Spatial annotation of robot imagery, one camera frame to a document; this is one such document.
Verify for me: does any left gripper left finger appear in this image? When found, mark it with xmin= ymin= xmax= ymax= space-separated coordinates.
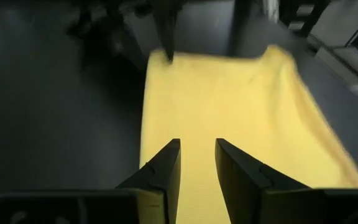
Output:
xmin=115 ymin=138 xmax=182 ymax=224

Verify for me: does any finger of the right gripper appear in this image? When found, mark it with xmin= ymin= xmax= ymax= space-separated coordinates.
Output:
xmin=152 ymin=0 xmax=180 ymax=65

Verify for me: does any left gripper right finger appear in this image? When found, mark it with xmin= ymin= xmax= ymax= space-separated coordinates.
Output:
xmin=214 ymin=138 xmax=325 ymax=224

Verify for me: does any yellow microfiber towel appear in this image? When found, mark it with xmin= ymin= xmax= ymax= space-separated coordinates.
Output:
xmin=139 ymin=44 xmax=358 ymax=224

